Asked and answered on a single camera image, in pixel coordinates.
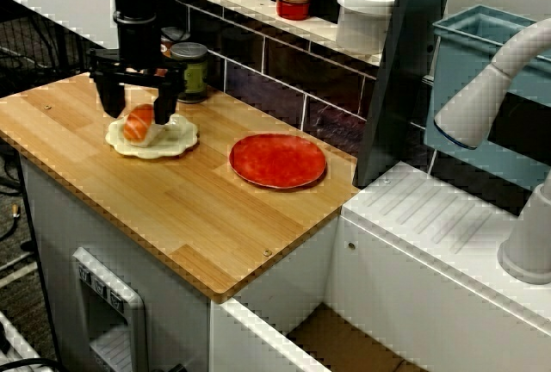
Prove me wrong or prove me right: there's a white slotted rail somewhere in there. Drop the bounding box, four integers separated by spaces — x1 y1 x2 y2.
0 309 44 372

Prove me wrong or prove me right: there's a white wall shelf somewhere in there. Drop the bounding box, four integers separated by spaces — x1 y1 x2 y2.
148 0 384 67

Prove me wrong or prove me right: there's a toy salmon nigiri sushi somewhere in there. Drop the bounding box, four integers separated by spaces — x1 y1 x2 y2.
122 103 169 147

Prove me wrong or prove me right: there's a grey appliance control panel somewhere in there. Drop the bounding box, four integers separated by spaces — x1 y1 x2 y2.
71 246 148 372

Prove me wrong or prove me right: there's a white lidded tub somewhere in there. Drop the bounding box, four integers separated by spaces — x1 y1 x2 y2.
335 0 398 55

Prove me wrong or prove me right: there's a green label tin can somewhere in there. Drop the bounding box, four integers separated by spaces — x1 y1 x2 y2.
170 41 211 104

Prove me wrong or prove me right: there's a black wire mesh panel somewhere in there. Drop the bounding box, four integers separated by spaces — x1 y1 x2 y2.
0 0 117 100

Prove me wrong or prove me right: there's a teal plastic bin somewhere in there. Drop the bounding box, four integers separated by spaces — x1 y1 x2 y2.
424 4 551 192

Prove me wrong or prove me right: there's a red round plate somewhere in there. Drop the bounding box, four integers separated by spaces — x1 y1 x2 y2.
227 133 328 191

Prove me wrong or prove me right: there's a thin black cable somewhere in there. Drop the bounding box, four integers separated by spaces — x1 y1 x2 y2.
0 356 61 372
0 152 22 199

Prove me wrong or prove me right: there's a grey toy faucet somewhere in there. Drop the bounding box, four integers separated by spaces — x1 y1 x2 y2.
432 16 551 286

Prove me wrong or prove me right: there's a dark tiled backsplash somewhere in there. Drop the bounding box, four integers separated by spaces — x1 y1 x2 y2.
176 0 431 162

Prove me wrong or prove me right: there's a white toy kitchen cabinet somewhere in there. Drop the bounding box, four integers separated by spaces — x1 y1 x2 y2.
19 147 551 372

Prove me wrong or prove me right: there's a dark grey upright panel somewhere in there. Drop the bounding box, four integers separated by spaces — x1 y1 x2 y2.
352 0 457 188

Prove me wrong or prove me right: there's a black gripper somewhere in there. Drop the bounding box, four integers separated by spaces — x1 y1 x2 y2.
88 17 185 127

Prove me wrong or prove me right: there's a cream scalloped plate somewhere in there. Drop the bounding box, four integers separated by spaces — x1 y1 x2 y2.
105 113 202 161

